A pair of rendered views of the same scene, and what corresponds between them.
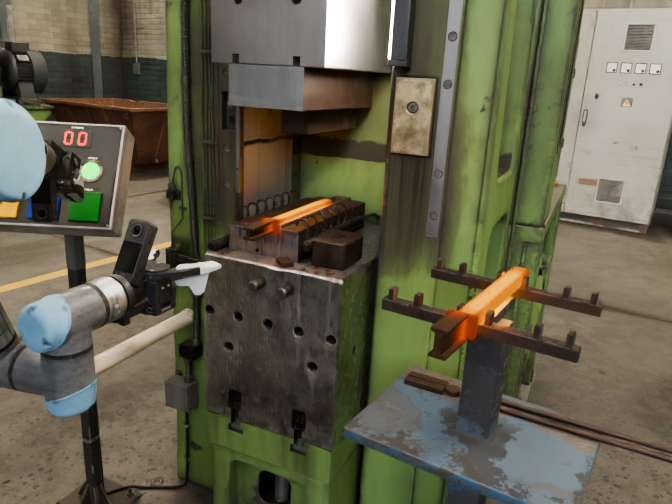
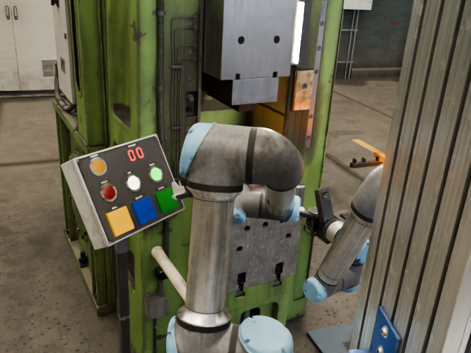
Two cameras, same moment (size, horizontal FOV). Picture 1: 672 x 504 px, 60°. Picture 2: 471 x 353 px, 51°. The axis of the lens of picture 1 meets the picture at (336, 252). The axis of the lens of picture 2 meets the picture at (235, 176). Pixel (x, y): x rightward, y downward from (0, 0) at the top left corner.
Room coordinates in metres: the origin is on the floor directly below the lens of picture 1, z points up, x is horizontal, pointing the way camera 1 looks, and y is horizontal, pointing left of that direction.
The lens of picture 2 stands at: (0.33, 1.69, 1.74)
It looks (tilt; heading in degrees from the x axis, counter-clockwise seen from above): 23 degrees down; 306
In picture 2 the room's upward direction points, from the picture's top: 3 degrees clockwise
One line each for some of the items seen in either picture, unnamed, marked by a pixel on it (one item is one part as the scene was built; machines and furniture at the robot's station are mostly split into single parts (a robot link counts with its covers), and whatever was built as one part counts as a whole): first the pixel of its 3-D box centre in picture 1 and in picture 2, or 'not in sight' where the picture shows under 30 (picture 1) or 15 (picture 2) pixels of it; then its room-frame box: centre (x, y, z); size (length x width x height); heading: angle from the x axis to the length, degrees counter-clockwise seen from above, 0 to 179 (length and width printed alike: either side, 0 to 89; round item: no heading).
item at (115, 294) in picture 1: (104, 301); (338, 232); (0.87, 0.37, 0.98); 0.08 x 0.05 x 0.08; 66
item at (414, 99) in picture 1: (412, 116); (302, 90); (1.35, -0.16, 1.27); 0.09 x 0.02 x 0.17; 66
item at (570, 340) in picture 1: (568, 312); not in sight; (0.87, -0.38, 1.01); 0.23 x 0.06 x 0.02; 149
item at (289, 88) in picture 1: (307, 87); (229, 79); (1.56, 0.10, 1.32); 0.42 x 0.20 x 0.10; 156
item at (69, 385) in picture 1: (60, 374); (345, 274); (0.81, 0.42, 0.88); 0.11 x 0.08 x 0.11; 77
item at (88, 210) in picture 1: (85, 207); (165, 200); (1.39, 0.63, 1.01); 0.07 x 0.05 x 0.07; 91
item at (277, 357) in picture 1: (317, 313); (232, 211); (1.54, 0.04, 0.69); 0.56 x 0.38 x 0.45; 156
